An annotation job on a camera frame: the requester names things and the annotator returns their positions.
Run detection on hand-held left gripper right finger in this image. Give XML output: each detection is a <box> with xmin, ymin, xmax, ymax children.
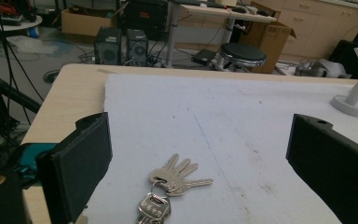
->
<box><xmin>285</xmin><ymin>113</ymin><xmax>358</xmax><ymax>224</ymax></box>

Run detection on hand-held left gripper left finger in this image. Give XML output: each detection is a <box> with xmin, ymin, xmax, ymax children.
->
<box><xmin>35</xmin><ymin>111</ymin><xmax>114</xmax><ymax>224</ymax></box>

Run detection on silver key bunch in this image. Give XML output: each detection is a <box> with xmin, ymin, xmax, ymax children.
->
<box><xmin>135</xmin><ymin>152</ymin><xmax>214</xmax><ymax>224</ymax></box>

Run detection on black floor disc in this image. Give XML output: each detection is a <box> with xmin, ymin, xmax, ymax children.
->
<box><xmin>42</xmin><ymin>69</ymin><xmax>62</xmax><ymax>84</ymax></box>

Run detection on grey white bundle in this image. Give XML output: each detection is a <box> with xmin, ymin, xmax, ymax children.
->
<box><xmin>294</xmin><ymin>58</ymin><xmax>352</xmax><ymax>79</ymax></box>

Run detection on black stand leg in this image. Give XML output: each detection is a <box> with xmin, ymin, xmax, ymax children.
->
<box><xmin>0</xmin><ymin>46</ymin><xmax>42</xmax><ymax>115</ymax></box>

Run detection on grey computer speakers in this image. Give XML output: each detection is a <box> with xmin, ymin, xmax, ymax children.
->
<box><xmin>93</xmin><ymin>26</ymin><xmax>122</xmax><ymax>66</ymax></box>

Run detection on white foam mat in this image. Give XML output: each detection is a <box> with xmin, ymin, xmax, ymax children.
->
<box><xmin>83</xmin><ymin>73</ymin><xmax>358</xmax><ymax>224</ymax></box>

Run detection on clear plastic sheet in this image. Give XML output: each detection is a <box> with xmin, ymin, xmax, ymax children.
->
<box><xmin>5</xmin><ymin>35</ymin><xmax>61</xmax><ymax>56</ymax></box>

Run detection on black computer tower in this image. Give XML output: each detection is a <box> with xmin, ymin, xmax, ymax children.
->
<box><xmin>125</xmin><ymin>28</ymin><xmax>150</xmax><ymax>67</ymax></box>

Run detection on large open cardboard box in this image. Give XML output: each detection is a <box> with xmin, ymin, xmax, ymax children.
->
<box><xmin>238</xmin><ymin>1</ymin><xmax>297</xmax><ymax>75</ymax></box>

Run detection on light wooden cabinet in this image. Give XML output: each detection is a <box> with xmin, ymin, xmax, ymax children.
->
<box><xmin>275</xmin><ymin>0</ymin><xmax>358</xmax><ymax>61</ymax></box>

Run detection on low cardboard box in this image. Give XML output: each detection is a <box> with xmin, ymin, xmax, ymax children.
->
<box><xmin>61</xmin><ymin>7</ymin><xmax>119</xmax><ymax>38</ymax></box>

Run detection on black round stool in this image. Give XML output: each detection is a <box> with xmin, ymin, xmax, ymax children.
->
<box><xmin>218</xmin><ymin>42</ymin><xmax>268</xmax><ymax>73</ymax></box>

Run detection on round white table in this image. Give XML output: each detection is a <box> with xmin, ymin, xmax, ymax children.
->
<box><xmin>0</xmin><ymin>14</ymin><xmax>44</xmax><ymax>34</ymax></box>

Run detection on black equipment case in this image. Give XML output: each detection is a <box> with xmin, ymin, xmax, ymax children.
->
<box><xmin>119</xmin><ymin>0</ymin><xmax>170</xmax><ymax>42</ymax></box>

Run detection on flat black device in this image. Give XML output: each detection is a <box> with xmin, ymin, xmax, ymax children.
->
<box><xmin>191</xmin><ymin>49</ymin><xmax>217</xmax><ymax>66</ymax></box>

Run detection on white-legged wooden desk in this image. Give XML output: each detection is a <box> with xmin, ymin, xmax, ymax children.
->
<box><xmin>166</xmin><ymin>0</ymin><xmax>278</xmax><ymax>68</ymax></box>

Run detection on black hanging cables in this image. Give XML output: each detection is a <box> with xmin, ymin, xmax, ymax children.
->
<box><xmin>0</xmin><ymin>0</ymin><xmax>45</xmax><ymax>125</ymax></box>

